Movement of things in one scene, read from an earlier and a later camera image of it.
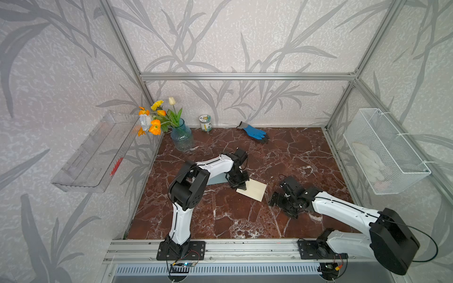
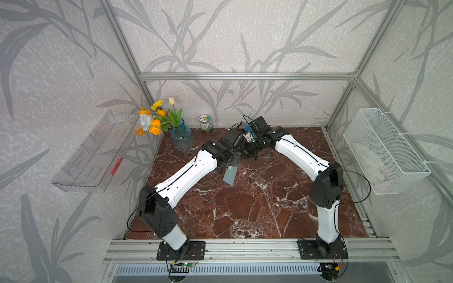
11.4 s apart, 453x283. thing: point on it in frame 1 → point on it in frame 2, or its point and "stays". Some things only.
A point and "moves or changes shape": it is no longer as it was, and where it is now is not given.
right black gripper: (279, 196) → (252, 156)
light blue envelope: (217, 179) moves or changes shape
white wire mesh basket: (385, 161) stays
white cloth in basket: (372, 164) stays
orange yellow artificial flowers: (152, 120) stays
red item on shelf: (116, 166) stays
